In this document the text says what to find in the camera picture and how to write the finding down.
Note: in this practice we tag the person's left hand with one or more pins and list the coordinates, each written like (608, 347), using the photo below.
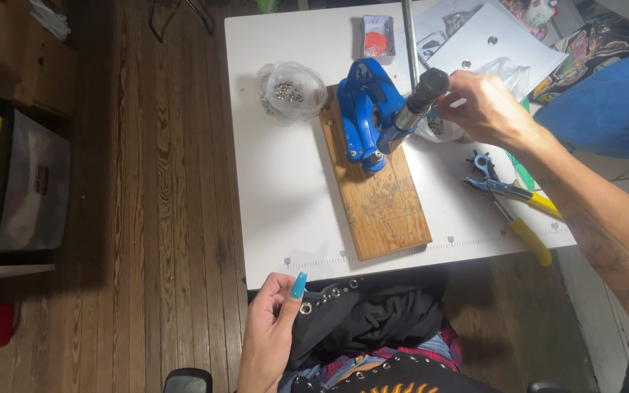
(262, 338)

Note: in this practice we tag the person's right hand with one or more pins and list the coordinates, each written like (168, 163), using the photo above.
(489, 109)

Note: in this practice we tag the person's right fingers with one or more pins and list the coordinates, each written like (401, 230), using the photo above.
(456, 82)

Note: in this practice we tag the black garment with metal grommets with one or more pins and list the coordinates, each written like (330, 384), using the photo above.
(369, 316)

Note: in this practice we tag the empty clear plastic bag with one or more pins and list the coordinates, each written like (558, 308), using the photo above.
(508, 73)

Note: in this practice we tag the small clear bag of grommets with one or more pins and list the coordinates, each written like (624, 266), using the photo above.
(434, 131)

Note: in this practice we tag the grey metal pole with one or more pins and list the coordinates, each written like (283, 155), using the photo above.
(410, 43)

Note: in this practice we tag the printed paper sheets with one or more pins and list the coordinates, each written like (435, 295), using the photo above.
(434, 24)

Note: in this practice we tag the white paper sheet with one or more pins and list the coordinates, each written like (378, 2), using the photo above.
(516, 41)

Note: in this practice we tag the orange red piece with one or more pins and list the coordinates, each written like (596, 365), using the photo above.
(375, 42)

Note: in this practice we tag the small patterned paper box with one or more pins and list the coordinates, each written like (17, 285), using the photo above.
(378, 27)

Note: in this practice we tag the green paper piece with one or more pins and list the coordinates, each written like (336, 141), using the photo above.
(522, 169)

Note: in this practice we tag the white bottle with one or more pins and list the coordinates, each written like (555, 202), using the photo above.
(539, 11)

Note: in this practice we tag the black graphic print fabric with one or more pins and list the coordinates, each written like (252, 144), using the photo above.
(587, 52)

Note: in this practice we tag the wooden base board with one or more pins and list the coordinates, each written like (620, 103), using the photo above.
(385, 213)

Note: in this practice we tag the clear bag of silver grommets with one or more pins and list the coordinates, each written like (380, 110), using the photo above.
(292, 90)

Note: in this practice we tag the black studded flame print top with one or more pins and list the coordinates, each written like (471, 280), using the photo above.
(402, 376)

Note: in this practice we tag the black chair armrest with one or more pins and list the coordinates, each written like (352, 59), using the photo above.
(186, 381)

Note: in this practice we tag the white plastic bag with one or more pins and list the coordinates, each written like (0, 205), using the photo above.
(49, 19)

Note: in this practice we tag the brown cardboard box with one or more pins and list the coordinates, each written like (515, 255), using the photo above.
(14, 49)

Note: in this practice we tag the storage bin with yellow lid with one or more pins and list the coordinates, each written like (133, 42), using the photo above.
(19, 180)

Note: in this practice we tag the white shelf board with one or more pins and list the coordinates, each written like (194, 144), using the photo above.
(8, 272)

